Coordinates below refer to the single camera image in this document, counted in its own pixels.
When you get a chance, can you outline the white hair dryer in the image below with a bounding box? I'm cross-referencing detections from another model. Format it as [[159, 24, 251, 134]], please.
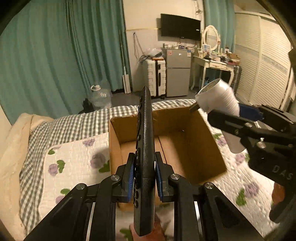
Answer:
[[189, 78, 245, 154]]

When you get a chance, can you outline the black remote control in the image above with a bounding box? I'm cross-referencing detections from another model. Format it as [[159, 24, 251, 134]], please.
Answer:
[[134, 86, 156, 237]]

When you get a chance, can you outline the floral white quilt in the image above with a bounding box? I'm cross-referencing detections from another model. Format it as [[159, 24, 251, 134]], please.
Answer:
[[38, 110, 276, 235]]

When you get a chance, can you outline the white louvered wardrobe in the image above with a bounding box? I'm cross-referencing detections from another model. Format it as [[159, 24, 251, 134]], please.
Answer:
[[235, 12, 292, 108]]

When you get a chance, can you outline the brown cardboard box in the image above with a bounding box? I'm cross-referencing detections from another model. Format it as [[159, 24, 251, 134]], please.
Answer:
[[109, 107, 227, 184]]

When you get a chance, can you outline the white dressing table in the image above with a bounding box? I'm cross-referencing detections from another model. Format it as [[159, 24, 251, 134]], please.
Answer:
[[190, 55, 234, 90]]

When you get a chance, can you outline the oval white mirror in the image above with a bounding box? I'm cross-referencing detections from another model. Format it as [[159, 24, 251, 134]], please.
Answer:
[[201, 25, 221, 51]]

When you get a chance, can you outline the grey checkered bed sheet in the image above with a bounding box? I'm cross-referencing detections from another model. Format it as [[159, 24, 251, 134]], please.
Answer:
[[19, 98, 197, 236]]

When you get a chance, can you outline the silver mini fridge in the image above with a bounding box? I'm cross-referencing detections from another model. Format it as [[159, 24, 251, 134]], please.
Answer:
[[165, 49, 192, 97]]

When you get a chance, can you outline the beige blanket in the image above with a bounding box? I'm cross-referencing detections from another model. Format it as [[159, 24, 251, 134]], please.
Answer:
[[1, 113, 53, 240]]

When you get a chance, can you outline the teal right curtain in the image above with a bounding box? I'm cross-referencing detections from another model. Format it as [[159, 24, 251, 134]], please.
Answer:
[[203, 0, 235, 52]]

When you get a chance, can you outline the teal curtain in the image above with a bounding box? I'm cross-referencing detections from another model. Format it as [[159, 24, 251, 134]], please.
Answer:
[[203, 0, 235, 52], [1, 1, 129, 123]]

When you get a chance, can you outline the white suitcase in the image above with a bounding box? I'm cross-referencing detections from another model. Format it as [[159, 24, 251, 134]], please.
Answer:
[[142, 59, 166, 98]]

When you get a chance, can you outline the clear water jug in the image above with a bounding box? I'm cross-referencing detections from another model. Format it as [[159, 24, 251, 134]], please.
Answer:
[[90, 85, 112, 110]]

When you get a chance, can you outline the white flat mop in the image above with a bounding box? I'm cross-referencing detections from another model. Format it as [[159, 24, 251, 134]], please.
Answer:
[[119, 31, 131, 94]]

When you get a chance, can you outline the black wall television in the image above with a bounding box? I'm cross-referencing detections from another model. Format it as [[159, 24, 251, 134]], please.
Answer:
[[160, 14, 201, 41]]

